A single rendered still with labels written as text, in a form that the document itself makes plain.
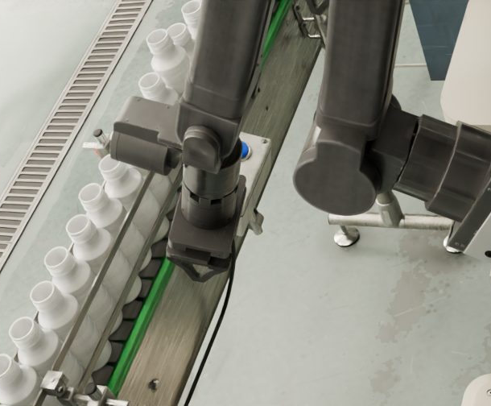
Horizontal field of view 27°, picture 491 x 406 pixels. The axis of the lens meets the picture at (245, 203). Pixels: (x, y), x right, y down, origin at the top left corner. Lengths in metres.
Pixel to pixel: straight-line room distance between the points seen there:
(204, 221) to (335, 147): 0.24
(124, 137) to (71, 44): 3.02
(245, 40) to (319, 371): 1.81
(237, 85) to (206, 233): 0.23
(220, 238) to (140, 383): 0.52
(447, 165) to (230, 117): 0.19
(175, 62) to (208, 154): 0.72
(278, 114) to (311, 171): 1.01
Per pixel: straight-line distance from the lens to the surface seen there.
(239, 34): 0.83
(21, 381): 1.36
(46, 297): 1.42
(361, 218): 2.71
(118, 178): 1.50
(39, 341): 1.37
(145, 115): 0.98
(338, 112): 0.85
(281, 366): 2.62
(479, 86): 1.07
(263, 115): 1.83
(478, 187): 0.88
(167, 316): 1.57
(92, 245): 1.45
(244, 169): 1.48
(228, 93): 0.87
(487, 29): 1.13
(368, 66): 0.81
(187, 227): 1.05
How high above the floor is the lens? 2.10
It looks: 44 degrees down
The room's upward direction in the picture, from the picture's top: 27 degrees counter-clockwise
